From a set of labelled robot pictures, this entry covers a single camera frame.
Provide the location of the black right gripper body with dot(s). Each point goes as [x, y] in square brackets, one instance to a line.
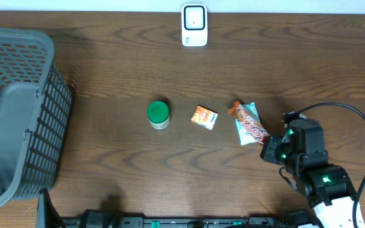
[275, 151]

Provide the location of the mint green wipes packet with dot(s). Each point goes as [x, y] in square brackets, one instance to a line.
[244, 136]

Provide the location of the orange chocolate bar wrapper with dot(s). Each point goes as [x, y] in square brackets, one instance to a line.
[255, 129]

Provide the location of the white tissue pack orange print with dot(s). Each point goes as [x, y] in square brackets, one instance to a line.
[204, 117]

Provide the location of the green lid jar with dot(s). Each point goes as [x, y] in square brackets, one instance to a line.
[158, 115]

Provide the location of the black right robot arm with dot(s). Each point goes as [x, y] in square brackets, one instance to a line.
[327, 187]

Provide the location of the white barcode scanner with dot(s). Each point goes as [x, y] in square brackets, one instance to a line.
[194, 25]

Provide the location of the dark grey plastic basket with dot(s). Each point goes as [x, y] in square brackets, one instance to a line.
[35, 107]

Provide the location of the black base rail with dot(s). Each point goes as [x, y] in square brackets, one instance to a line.
[48, 217]

